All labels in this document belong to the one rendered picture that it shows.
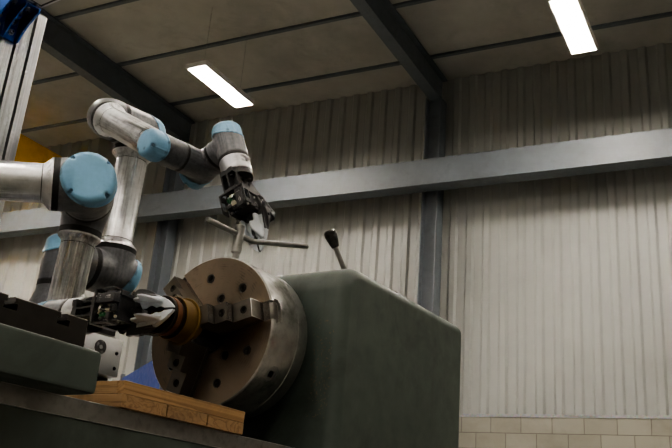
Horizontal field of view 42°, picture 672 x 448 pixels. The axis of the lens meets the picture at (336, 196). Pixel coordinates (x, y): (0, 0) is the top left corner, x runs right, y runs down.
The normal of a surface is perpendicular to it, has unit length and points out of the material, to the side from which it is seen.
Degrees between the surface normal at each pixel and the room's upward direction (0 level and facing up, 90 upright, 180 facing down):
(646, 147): 90
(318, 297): 90
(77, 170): 89
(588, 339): 90
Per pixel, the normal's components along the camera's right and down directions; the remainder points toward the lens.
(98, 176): 0.41, -0.32
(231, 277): -0.53, -0.35
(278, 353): 0.79, 0.14
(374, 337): 0.85, -0.14
